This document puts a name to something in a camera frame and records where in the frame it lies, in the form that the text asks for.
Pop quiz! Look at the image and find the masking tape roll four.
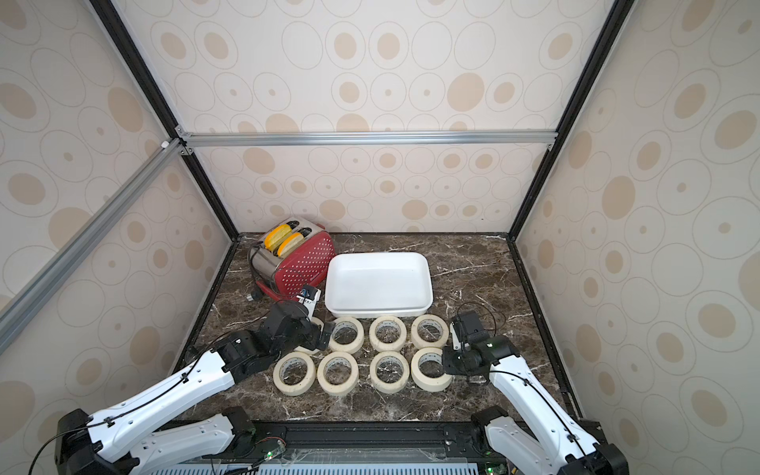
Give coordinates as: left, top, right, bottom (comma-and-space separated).
410, 314, 449, 350

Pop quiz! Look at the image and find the masking tape roll seven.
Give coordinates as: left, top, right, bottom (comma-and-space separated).
411, 348, 453, 393

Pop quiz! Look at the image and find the masking tape roll five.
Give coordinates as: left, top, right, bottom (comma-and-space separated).
329, 317, 364, 354

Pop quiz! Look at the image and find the masking tape roll one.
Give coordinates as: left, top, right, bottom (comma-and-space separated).
273, 351, 316, 397

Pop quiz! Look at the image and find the masking tape roll six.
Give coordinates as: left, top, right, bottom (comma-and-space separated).
317, 351, 359, 397

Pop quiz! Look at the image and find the white plastic storage box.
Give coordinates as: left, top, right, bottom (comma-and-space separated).
325, 253, 433, 319

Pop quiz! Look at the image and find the masking tape roll three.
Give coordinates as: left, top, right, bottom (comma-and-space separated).
368, 316, 408, 352

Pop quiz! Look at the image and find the masking tape roll two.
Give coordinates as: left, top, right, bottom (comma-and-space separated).
369, 351, 411, 395

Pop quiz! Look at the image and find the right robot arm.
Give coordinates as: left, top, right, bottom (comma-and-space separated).
443, 312, 629, 474

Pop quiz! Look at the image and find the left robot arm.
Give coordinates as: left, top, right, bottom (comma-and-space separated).
49, 301, 334, 474

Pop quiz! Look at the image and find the red polka-dot toaster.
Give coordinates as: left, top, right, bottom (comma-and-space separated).
247, 217, 336, 301

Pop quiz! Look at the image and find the yellow toast slice right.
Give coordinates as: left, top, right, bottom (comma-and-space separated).
277, 232, 305, 258

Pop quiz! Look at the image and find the yellow toast slice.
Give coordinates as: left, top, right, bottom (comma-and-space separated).
277, 232, 305, 258
263, 223, 293, 253

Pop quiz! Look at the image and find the yellow toast slice left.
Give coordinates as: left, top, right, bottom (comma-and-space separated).
263, 223, 293, 253

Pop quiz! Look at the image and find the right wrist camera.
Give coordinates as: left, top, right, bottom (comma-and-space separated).
449, 322, 464, 352

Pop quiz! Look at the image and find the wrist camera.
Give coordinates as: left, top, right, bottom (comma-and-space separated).
297, 285, 322, 320
449, 322, 464, 352

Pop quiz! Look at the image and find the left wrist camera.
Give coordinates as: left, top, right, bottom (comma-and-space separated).
297, 285, 322, 320

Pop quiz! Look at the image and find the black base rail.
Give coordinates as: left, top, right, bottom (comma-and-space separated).
108, 420, 621, 475

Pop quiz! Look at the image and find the horizontal aluminium frame bar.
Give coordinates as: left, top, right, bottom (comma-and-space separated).
181, 130, 557, 148

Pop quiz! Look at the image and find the diagonal aluminium frame bar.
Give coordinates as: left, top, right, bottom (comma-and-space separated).
1, 138, 182, 350

